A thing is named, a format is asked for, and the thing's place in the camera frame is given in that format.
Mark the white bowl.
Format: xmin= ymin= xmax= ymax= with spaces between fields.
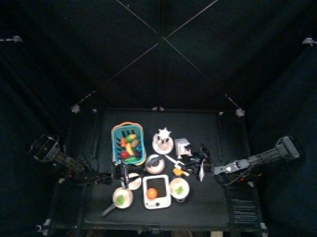
xmin=125 ymin=172 xmax=141 ymax=191

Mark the white cutting board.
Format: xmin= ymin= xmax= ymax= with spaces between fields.
xmin=164 ymin=154 xmax=191 ymax=178

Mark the orange toy fruit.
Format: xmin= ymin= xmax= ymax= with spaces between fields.
xmin=145 ymin=187 xmax=159 ymax=200

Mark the white toy induction stove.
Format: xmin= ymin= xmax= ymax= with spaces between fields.
xmin=141 ymin=174 xmax=172 ymax=210

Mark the teal basket with orange rim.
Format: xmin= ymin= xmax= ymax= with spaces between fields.
xmin=109 ymin=121 xmax=148 ymax=168

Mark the white star-shaped toy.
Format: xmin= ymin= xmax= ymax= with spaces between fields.
xmin=157 ymin=127 xmax=173 ymax=140

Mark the black printed label sheet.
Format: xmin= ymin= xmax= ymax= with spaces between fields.
xmin=228 ymin=197 xmax=258 ymax=228

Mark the white frying pan grey handle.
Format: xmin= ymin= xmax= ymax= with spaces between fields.
xmin=100 ymin=186 xmax=135 ymax=218

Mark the white kettle with grey handle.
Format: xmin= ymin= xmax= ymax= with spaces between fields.
xmin=143 ymin=154 xmax=167 ymax=175

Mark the white pot with grey handles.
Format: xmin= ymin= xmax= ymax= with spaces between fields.
xmin=168 ymin=177 xmax=191 ymax=204

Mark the thin white cord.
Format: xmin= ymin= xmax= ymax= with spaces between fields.
xmin=97 ymin=0 xmax=220 ymax=87
xmin=114 ymin=0 xmax=211 ymax=81

